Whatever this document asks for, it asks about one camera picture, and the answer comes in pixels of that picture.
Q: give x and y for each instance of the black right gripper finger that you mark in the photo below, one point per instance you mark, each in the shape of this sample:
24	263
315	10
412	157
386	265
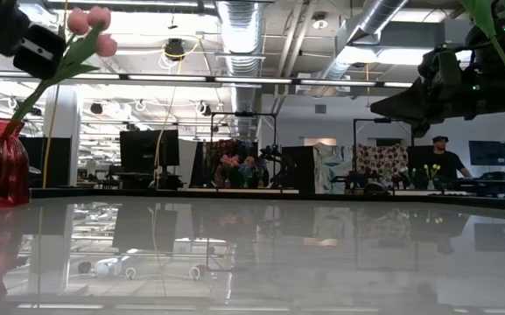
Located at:
405	102

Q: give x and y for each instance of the pink tulip flower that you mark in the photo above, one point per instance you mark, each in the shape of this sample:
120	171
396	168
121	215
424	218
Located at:
78	20

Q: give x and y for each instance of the red tulip green stem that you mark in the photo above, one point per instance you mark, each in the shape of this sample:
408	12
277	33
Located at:
481	13

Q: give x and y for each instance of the black background robot arm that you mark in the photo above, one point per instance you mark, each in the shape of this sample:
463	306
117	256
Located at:
278	164

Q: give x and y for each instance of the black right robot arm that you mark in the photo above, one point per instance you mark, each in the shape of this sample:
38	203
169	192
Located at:
497	96

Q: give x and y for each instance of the yellow tulips in vase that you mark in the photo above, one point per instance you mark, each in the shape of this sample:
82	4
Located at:
431	172

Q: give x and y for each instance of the ceiling light strip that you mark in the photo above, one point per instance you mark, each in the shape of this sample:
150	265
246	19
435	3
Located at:
253	80
337	82
166	78
397	84

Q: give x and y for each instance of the black divider panel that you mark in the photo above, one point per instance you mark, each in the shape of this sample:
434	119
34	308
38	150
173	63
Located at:
298	168
420	153

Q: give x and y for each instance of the burgundy white floral screen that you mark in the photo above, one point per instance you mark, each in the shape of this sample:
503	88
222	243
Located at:
383	159

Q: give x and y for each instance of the person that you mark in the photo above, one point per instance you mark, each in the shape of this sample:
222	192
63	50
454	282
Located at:
249	162
446	162

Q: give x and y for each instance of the white teal patterned screen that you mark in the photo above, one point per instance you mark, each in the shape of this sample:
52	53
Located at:
333	168

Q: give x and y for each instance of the black printer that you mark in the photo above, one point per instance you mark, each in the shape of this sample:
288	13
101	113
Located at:
486	183

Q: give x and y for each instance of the black partition panel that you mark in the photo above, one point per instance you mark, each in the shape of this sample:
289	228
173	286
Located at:
37	162

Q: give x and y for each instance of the round ceiling sensor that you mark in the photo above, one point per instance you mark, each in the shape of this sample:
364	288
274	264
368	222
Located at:
320	22

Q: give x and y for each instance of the black ceiling dome device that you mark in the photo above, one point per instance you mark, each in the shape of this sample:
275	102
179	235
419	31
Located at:
174	48

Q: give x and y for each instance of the black monitor back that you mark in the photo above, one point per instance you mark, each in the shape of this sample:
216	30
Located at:
149	151

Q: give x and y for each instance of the pink flower bouquet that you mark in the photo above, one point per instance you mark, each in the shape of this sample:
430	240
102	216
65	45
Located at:
230	162

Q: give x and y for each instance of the dark floral screen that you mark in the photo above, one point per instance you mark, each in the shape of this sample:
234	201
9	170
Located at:
217	149

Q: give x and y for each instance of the black camera rig frame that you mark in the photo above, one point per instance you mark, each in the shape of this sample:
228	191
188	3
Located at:
243	114
354	153

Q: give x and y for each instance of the dark wall monitor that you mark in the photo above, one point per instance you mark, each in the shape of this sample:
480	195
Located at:
488	153

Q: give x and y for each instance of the grey wall vent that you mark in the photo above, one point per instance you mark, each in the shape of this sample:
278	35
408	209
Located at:
320	108

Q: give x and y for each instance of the silver spiral air duct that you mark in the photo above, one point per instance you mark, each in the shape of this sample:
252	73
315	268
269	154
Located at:
366	22

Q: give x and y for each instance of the black aluminium table frame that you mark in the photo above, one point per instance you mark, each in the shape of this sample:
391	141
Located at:
103	193

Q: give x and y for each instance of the silver ribbed air duct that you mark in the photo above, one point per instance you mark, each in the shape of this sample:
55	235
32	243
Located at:
241	44

